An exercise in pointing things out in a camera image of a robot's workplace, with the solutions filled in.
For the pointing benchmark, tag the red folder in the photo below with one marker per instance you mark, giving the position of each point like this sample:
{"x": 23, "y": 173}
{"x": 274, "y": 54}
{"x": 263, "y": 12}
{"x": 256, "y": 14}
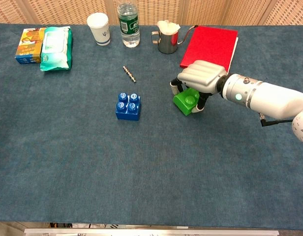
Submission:
{"x": 210, "y": 46}

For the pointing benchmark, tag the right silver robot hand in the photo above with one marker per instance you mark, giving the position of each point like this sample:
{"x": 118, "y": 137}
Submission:
{"x": 203, "y": 75}

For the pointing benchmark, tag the crumpled white tissue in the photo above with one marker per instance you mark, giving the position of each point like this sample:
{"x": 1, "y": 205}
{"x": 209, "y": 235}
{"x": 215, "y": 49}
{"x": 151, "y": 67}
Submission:
{"x": 168, "y": 26}

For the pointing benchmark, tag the clear water bottle green label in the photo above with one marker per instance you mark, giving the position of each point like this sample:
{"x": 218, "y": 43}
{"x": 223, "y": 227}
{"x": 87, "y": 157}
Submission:
{"x": 129, "y": 27}

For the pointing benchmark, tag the blue four-stud building block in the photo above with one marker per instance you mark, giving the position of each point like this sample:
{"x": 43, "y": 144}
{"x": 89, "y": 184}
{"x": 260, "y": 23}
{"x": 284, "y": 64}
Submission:
{"x": 128, "y": 113}

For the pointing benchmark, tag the white paper cup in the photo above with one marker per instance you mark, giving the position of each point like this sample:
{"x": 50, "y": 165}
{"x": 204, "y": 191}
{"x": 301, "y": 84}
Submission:
{"x": 99, "y": 29}

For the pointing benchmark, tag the orange snack box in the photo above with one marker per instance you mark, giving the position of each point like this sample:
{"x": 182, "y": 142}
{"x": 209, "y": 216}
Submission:
{"x": 28, "y": 46}

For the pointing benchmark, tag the steel gooseneck pitcher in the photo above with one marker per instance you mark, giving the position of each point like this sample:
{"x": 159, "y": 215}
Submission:
{"x": 167, "y": 43}

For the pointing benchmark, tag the aluminium profile rail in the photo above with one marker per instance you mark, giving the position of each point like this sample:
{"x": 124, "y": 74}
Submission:
{"x": 151, "y": 232}

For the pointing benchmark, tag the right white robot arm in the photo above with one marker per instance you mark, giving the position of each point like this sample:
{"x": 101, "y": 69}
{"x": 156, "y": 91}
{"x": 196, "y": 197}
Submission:
{"x": 264, "y": 98}

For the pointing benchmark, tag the green two-stud building block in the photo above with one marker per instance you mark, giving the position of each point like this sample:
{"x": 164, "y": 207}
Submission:
{"x": 184, "y": 103}

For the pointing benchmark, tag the blue felt table cloth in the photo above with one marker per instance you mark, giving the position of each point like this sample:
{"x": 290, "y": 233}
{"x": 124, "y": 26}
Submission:
{"x": 151, "y": 172}

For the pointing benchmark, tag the teal wet wipes pack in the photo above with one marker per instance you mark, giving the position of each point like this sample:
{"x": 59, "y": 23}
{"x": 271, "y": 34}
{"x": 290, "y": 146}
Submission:
{"x": 55, "y": 49}

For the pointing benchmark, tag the woven folding screen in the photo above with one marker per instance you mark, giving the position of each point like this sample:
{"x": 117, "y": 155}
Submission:
{"x": 68, "y": 11}

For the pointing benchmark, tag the beaded metal rod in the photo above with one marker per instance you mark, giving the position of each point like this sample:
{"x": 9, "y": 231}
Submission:
{"x": 130, "y": 74}

